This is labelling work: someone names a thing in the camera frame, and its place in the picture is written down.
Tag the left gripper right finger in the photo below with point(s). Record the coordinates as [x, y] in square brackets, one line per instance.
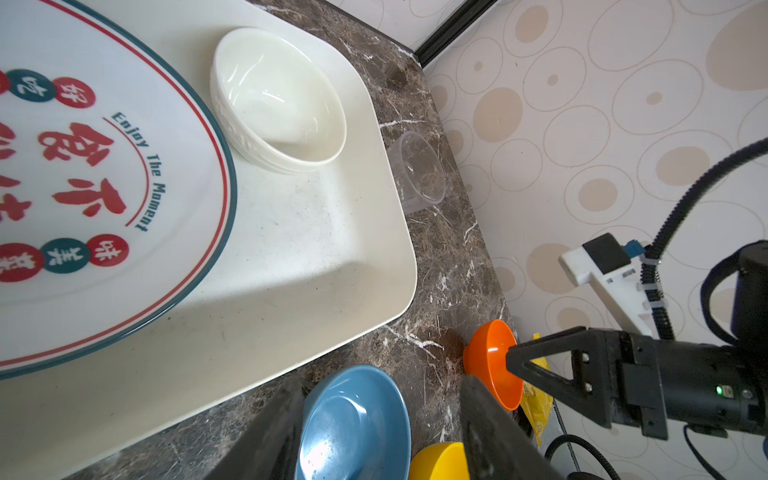
[495, 445]

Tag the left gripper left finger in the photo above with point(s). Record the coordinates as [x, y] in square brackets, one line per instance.
[269, 448]

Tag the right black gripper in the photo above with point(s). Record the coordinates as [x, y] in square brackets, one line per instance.
[612, 377]

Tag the yellow bowl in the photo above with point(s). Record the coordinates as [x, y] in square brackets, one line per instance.
[440, 461]

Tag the blue bowl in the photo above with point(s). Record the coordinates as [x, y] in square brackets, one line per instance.
[355, 426]

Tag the orange bowl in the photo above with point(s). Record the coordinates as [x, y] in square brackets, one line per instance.
[485, 358]

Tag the clear cup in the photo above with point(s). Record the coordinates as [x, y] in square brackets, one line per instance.
[417, 172]

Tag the white plate red green characters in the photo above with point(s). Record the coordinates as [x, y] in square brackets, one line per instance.
[118, 188]

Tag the cream white bowl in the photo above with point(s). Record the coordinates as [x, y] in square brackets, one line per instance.
[274, 104]

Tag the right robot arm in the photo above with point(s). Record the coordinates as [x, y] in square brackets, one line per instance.
[551, 196]

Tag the yellow snack bag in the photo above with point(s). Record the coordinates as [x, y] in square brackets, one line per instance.
[537, 407]

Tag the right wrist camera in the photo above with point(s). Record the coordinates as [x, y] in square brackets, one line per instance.
[612, 271]

